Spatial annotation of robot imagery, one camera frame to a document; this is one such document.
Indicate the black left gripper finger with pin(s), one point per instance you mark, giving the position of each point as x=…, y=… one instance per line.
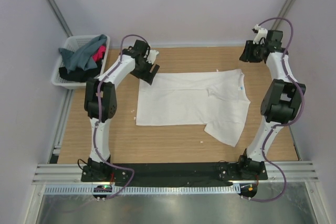
x=151, y=73
x=140, y=74

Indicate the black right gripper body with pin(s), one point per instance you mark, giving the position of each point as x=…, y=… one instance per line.
x=258, y=48

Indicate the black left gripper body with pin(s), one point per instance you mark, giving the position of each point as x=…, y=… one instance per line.
x=145, y=67

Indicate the white t shirt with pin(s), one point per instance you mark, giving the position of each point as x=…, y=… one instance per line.
x=216, y=100

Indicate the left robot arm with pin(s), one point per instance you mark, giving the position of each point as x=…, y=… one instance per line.
x=101, y=104

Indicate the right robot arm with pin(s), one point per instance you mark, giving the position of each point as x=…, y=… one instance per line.
x=281, y=103

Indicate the pink t shirt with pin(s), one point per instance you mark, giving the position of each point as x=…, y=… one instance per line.
x=99, y=54

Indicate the black t shirt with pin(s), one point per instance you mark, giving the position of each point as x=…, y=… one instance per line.
x=80, y=75

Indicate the grey-blue t shirt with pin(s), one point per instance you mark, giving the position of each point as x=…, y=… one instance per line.
x=82, y=58

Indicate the white plastic laundry basket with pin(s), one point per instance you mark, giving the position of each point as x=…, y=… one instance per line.
x=73, y=46

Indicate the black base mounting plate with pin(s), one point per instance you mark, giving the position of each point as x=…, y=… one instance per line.
x=174, y=175

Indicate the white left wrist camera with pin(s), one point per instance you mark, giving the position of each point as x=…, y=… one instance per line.
x=151, y=58

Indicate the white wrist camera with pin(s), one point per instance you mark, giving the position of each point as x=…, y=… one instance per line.
x=261, y=33
x=151, y=58

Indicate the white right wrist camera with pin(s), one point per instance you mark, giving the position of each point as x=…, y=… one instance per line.
x=261, y=33

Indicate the aluminium frame rail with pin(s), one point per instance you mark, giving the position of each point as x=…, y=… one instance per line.
x=60, y=127

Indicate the white slotted cable duct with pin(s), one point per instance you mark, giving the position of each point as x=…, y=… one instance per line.
x=90, y=189

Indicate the front aluminium frame rails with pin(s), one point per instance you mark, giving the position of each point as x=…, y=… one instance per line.
x=295, y=171

